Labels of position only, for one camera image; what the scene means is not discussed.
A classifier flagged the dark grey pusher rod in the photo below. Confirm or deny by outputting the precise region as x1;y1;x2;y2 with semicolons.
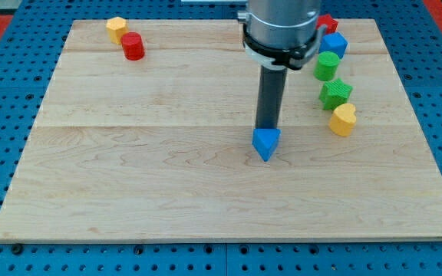
255;67;287;129

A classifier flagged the black clamp ring mount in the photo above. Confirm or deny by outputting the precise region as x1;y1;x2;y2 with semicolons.
242;25;327;71

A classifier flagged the blue triangle block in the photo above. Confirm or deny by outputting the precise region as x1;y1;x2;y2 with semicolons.
252;128;281;162

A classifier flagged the red block behind arm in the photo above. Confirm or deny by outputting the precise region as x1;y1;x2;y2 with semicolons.
316;14;338;35

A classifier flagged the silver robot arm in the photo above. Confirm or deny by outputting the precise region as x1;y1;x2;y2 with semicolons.
238;0;327;129

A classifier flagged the green cylinder block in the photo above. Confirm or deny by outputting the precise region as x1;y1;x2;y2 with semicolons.
313;51;341;81

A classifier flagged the blue cube block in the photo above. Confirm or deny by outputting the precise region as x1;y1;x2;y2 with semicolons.
318;32;348;59

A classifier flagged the green star block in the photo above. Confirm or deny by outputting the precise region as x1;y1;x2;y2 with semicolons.
318;78;353;110

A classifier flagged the yellow heart block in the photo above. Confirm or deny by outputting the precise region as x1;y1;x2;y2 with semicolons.
328;103;357;136

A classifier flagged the wooden board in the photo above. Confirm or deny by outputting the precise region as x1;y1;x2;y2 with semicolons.
0;19;442;244

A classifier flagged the red cylinder block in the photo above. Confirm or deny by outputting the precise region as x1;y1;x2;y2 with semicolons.
120;32;145;61

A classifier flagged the yellow hexagon block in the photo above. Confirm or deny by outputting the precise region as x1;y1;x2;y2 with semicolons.
106;17;128;44

